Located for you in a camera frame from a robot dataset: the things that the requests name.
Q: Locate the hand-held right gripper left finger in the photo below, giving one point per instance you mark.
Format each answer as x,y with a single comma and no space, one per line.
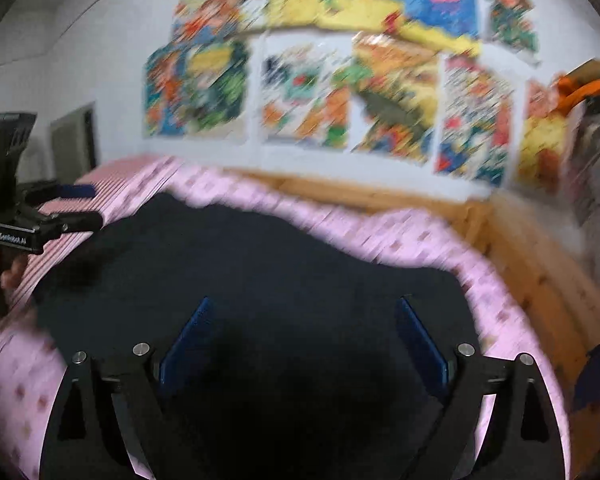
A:
185,350

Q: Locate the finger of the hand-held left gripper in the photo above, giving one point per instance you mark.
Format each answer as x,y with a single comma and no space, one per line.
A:
72,224
75,191

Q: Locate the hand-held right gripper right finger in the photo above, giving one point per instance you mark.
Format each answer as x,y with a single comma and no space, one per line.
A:
425,350

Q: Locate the black puffer jacket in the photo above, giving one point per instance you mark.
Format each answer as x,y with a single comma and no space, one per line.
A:
300,310

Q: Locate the person's left hand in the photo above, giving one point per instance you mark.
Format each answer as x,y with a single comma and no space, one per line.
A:
14,275

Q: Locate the grey metal panel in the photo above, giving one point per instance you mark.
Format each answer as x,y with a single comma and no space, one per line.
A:
72,142

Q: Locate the pink apple print quilt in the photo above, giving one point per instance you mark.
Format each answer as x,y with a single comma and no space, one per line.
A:
430,240

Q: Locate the wooden bed frame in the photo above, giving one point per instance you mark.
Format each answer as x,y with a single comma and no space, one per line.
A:
530,260

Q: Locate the group of colourful wall drawings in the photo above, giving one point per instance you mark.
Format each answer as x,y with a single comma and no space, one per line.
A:
395,90

